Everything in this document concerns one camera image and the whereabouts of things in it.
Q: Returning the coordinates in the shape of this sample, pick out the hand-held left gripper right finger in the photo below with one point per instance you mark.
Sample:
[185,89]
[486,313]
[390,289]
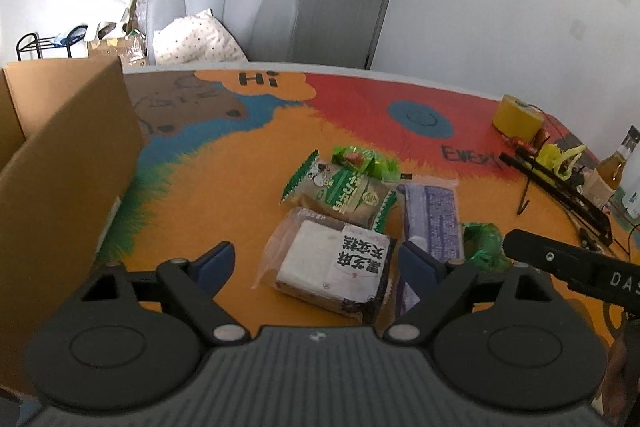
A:
[420,264]

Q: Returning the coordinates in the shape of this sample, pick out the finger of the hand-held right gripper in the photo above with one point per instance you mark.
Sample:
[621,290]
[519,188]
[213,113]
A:
[545,257]

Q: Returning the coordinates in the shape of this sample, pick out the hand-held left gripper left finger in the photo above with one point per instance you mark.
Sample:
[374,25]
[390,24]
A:
[215,264]

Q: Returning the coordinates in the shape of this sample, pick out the long purple snack packet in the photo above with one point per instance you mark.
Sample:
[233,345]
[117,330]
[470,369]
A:
[432,217]

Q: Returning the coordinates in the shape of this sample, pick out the white cake packet black label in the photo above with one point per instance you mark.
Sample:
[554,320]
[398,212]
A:
[325,262]

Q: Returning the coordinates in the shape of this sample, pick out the green white cartoon snack packet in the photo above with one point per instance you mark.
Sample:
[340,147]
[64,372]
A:
[340,192]

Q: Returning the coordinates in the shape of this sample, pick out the small green snack packet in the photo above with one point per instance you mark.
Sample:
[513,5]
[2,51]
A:
[355,157]

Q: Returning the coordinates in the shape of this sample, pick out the person's right hand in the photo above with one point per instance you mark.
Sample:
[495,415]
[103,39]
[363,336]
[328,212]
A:
[625,372]

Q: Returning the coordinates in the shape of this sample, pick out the black folded tripod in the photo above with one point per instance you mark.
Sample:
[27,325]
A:
[550,179]

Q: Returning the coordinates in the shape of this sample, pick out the colourful printed table mat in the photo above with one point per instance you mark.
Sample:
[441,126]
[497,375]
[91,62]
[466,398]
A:
[210,187]

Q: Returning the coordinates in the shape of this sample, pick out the yellow green clip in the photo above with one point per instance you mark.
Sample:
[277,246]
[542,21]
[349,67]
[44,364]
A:
[550,157]

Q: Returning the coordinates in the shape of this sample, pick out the glass bottle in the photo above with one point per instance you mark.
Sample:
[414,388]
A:
[607,172]

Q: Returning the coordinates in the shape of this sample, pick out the yellow tape roll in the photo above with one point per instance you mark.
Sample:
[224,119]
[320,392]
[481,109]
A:
[515,117]

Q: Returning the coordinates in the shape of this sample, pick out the white dotted pillow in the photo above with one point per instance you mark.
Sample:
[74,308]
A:
[195,39]

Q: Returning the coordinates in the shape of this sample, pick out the brown cardboard box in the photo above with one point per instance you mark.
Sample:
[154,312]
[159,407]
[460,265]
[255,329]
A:
[107,49]

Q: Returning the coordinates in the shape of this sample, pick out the clear plastic wrapping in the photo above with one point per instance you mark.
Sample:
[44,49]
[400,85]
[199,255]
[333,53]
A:
[137,14]

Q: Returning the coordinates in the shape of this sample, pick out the pale plastic bag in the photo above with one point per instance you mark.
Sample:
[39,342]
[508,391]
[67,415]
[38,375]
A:
[66,38]

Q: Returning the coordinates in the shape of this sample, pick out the black shoe rack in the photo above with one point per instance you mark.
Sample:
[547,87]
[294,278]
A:
[22,44]

